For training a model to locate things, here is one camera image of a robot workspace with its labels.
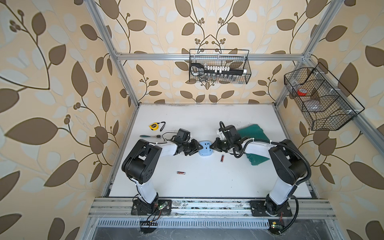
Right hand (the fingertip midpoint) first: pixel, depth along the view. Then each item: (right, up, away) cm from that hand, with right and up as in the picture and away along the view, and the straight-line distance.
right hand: (209, 146), depth 92 cm
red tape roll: (+50, +32, -12) cm, 60 cm away
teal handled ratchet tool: (-35, +6, +8) cm, 36 cm away
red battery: (+8, -7, -1) cm, 11 cm away
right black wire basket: (+57, +24, -20) cm, 65 cm away
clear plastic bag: (+49, +24, -20) cm, 58 cm away
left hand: (-6, 0, 0) cm, 6 cm away
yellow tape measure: (-38, +12, +13) cm, 42 cm away
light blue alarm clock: (-2, -3, -1) cm, 4 cm away
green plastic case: (+17, +7, -30) cm, 35 cm away
